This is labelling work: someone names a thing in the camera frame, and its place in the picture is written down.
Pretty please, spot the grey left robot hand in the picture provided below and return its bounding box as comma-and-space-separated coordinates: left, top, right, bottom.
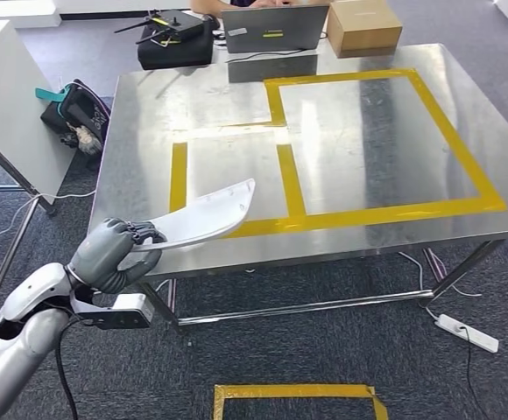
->
66, 217, 167, 296

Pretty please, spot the white curved plastic part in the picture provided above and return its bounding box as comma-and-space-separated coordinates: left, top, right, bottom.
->
130, 178, 256, 254

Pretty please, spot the stainless steel workbench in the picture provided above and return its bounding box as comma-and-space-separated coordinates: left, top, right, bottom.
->
88, 43, 508, 338

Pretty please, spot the small yellow tape rectangle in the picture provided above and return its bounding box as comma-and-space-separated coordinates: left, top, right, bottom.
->
169, 118, 308, 240

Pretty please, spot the black backpack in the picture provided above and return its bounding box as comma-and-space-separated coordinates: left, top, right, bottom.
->
34, 78, 112, 172

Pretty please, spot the white desk with metal legs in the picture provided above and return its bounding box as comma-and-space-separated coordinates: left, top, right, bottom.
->
0, 20, 78, 334

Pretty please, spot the black carrying case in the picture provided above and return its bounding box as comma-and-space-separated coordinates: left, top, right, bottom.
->
136, 20, 215, 71

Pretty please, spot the black router with antennas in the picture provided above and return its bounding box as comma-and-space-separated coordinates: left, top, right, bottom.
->
113, 8, 206, 46

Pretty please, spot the yellow floor tape square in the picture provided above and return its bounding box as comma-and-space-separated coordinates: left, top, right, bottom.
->
212, 383, 389, 420

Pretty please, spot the grey laptop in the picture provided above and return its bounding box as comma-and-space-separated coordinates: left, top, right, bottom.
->
221, 4, 330, 55

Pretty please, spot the brown cardboard box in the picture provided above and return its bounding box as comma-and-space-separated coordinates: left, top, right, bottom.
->
326, 0, 404, 60

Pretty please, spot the large yellow tape rectangle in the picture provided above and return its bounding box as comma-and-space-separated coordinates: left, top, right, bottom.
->
263, 67, 508, 233

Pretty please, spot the white power strip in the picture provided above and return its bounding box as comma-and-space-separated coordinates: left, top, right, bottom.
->
435, 313, 500, 354

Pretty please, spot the white floor cable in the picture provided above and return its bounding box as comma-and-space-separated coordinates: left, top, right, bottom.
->
0, 188, 98, 248
398, 250, 440, 321

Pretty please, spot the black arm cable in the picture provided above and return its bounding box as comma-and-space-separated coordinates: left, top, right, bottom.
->
54, 315, 81, 420

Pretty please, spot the black power cable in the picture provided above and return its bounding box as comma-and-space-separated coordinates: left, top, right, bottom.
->
458, 325, 493, 420

